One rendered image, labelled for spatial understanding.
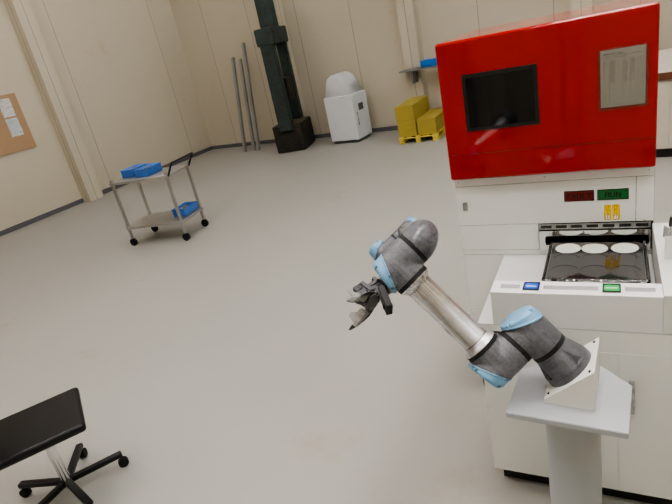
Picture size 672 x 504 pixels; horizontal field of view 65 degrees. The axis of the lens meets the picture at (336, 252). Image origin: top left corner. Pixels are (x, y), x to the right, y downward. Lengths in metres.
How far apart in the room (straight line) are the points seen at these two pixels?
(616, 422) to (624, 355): 0.47
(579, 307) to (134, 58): 11.45
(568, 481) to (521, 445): 0.54
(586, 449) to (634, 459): 0.57
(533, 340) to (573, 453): 0.40
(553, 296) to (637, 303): 0.26
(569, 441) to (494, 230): 1.13
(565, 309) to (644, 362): 0.31
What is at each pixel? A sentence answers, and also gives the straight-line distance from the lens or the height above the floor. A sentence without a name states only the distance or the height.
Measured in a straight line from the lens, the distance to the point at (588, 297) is 2.01.
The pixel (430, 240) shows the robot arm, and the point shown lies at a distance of 1.63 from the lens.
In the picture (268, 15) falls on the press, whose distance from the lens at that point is 10.90.
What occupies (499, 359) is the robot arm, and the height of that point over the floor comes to 0.98.
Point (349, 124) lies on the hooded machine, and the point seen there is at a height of 0.36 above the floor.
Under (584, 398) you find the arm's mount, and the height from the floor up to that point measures 0.86.
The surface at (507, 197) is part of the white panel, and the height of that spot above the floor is 1.11.
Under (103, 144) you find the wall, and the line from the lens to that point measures 11.75.
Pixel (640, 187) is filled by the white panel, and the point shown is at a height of 1.12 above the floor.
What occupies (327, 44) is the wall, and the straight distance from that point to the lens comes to 11.30.
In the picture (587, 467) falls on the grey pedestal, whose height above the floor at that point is 0.57.
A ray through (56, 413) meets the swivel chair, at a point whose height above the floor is 0.47.
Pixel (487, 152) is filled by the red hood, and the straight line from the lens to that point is 2.45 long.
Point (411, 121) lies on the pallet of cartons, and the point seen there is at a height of 0.37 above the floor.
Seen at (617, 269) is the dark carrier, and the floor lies 0.90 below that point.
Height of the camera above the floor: 1.93
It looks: 22 degrees down
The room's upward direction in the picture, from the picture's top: 12 degrees counter-clockwise
